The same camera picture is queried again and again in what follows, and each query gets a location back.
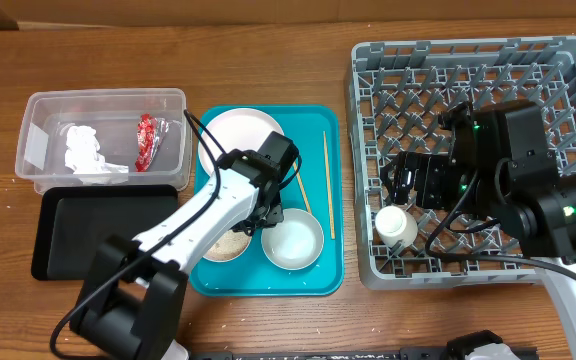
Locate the teal plastic tray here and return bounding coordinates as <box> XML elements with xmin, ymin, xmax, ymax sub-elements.
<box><xmin>190</xmin><ymin>105</ymin><xmax>345</xmax><ymax>297</ymax></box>

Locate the clear plastic bin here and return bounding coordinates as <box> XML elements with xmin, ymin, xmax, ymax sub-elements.
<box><xmin>15</xmin><ymin>88</ymin><xmax>192</xmax><ymax>194</ymax></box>

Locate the rice grains pile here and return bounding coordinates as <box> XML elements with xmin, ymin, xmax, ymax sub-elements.
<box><xmin>205</xmin><ymin>229</ymin><xmax>252</xmax><ymax>261</ymax></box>

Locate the pink bowl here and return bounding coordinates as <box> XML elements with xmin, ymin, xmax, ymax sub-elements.
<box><xmin>202</xmin><ymin>227</ymin><xmax>253</xmax><ymax>263</ymax></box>

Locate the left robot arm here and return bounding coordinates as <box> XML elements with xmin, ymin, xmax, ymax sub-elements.
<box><xmin>59</xmin><ymin>132</ymin><xmax>299</xmax><ymax>359</ymax></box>

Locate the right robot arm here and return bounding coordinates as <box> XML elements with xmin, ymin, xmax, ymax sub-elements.
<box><xmin>380</xmin><ymin>100</ymin><xmax>576</xmax><ymax>358</ymax></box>

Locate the black tray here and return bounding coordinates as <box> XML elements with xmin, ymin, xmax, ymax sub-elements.
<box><xmin>31</xmin><ymin>185</ymin><xmax>178</xmax><ymax>281</ymax></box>

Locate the grey bowl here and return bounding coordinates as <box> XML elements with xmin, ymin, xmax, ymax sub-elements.
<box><xmin>261</xmin><ymin>208</ymin><xmax>324</xmax><ymax>271</ymax></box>

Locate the white round plate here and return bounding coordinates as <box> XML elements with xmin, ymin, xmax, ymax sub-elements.
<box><xmin>206</xmin><ymin>108</ymin><xmax>284</xmax><ymax>153</ymax></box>

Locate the wooden chopstick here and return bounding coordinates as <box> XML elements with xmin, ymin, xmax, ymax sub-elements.
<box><xmin>322</xmin><ymin>131</ymin><xmax>336</xmax><ymax>240</ymax></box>
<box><xmin>293</xmin><ymin>159</ymin><xmax>312</xmax><ymax>215</ymax></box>

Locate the grey dish rack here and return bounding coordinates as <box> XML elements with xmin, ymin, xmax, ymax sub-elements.
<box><xmin>347</xmin><ymin>36</ymin><xmax>576</xmax><ymax>290</ymax></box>

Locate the red snack wrapper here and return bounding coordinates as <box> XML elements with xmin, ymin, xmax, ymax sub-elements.
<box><xmin>135</xmin><ymin>113</ymin><xmax>169</xmax><ymax>172</ymax></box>

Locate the white napkin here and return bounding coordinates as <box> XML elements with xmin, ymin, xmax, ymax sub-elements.
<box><xmin>64</xmin><ymin>126</ymin><xmax>129</xmax><ymax>174</ymax></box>

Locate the white cup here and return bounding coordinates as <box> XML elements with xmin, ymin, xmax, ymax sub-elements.
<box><xmin>375</xmin><ymin>206</ymin><xmax>418</xmax><ymax>247</ymax></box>

